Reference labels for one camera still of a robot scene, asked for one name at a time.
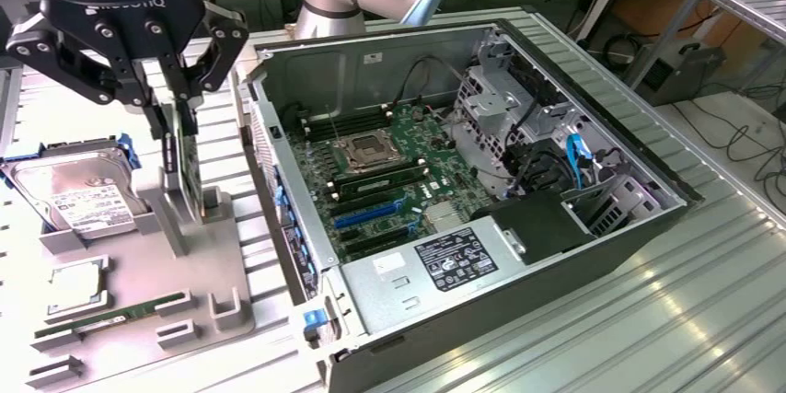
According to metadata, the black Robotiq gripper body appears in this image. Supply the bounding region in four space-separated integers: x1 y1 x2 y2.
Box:
14 0 208 64

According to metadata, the green graphics card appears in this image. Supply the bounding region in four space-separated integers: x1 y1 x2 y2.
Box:
173 98 208 225

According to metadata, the hard disk with blue carrier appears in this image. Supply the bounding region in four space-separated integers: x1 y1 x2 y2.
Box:
0 133 152 241

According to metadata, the metal CPU socket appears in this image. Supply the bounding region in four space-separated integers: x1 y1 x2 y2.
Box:
331 133 400 174

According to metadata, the installed green RAM stick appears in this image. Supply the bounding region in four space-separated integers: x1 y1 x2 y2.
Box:
336 171 425 194

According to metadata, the black expansion slot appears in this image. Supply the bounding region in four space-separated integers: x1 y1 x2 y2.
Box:
328 193 395 219
336 223 411 250

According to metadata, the green motherboard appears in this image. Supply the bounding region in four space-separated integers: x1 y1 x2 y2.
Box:
287 105 500 263

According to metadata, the blue expansion slot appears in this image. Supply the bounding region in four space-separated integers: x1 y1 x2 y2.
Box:
331 202 401 229

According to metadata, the grey parts rack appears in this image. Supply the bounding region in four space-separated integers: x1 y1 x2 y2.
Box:
0 56 259 390

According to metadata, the silver CPU chip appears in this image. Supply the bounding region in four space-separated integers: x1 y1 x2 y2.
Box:
47 266 107 315

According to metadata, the metal disk bay cage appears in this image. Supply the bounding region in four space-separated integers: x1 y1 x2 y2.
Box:
454 65 591 182

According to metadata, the silver chipset heatsink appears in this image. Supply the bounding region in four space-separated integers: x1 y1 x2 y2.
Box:
423 205 470 234

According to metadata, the loose green RAM stick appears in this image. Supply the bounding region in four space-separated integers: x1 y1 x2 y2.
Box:
33 291 185 340

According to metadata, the silver power supply unit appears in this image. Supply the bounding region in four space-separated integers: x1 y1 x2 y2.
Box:
340 215 531 337

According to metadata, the black plastic shroud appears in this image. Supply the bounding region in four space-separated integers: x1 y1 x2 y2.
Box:
488 191 595 267

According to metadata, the black box device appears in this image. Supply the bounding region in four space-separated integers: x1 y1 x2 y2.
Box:
638 42 730 108

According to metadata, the open black PC case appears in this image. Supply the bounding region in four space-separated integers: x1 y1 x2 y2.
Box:
236 17 704 393

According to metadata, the black wire in case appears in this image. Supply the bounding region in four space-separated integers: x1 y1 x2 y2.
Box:
391 56 444 110

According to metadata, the blue SATA wire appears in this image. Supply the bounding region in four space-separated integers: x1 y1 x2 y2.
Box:
567 133 594 191

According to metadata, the coiled black cable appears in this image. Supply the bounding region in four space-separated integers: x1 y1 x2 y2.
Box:
603 33 640 68

